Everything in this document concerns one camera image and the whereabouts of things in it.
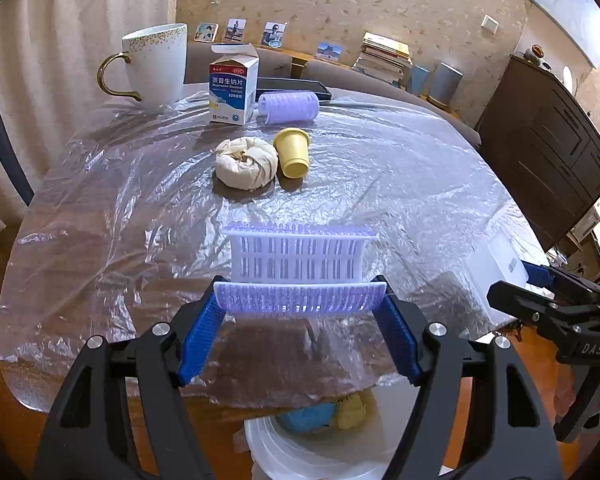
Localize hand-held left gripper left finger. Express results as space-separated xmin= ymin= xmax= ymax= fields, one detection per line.
xmin=32 ymin=290 xmax=226 ymax=480

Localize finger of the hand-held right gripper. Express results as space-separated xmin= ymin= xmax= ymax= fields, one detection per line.
xmin=522 ymin=261 xmax=600 ymax=307
xmin=487 ymin=281 xmax=581 ymax=346

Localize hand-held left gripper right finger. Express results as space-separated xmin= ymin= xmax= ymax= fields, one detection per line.
xmin=372 ymin=292 xmax=563 ymax=480

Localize light blue face mask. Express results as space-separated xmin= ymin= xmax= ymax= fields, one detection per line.
xmin=275 ymin=402 xmax=337 ymax=433

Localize white purple plastic basket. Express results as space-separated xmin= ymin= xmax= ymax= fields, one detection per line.
xmin=214 ymin=220 xmax=388 ymax=317

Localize white trash bin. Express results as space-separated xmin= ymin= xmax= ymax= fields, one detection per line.
xmin=244 ymin=385 xmax=421 ymax=480

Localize yellow crumpled paper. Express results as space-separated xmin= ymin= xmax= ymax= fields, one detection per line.
xmin=334 ymin=394 xmax=369 ymax=430

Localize dark wooden cabinet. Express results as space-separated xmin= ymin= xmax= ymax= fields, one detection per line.
xmin=475 ymin=54 xmax=600 ymax=253

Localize crumpled tissue wad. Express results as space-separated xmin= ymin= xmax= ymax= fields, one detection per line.
xmin=214 ymin=136 xmax=279 ymax=191

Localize yellow paper cup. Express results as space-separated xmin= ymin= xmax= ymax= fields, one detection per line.
xmin=273 ymin=127 xmax=312 ymax=179

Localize small brown figurine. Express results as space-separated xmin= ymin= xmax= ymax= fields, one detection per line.
xmin=525 ymin=45 xmax=549 ymax=69

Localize white and blue medicine box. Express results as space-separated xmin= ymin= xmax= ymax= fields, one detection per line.
xmin=208 ymin=42 xmax=260 ymax=126

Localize purple hair roller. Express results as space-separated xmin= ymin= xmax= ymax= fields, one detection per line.
xmin=257 ymin=90 xmax=321 ymax=126

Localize brown upholstered chair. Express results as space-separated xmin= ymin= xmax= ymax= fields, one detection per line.
xmin=300 ymin=60 xmax=482 ymax=147
xmin=185 ymin=42 xmax=293 ymax=86

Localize blue grey speaker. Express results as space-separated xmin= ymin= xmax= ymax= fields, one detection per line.
xmin=410 ymin=65 xmax=431 ymax=97

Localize dark blue smartphone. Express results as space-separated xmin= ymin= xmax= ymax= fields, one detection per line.
xmin=255 ymin=77 xmax=332 ymax=102

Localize stack of books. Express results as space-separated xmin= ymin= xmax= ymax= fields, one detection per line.
xmin=352 ymin=31 xmax=413 ymax=86

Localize building postcard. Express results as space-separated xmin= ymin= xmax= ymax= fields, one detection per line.
xmin=316 ymin=42 xmax=344 ymax=64

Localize beige patterned curtain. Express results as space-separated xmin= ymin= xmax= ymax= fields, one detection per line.
xmin=0 ymin=0 xmax=181 ymax=241

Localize white mug with gold handle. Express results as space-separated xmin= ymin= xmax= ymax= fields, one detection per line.
xmin=97 ymin=23 xmax=188 ymax=111

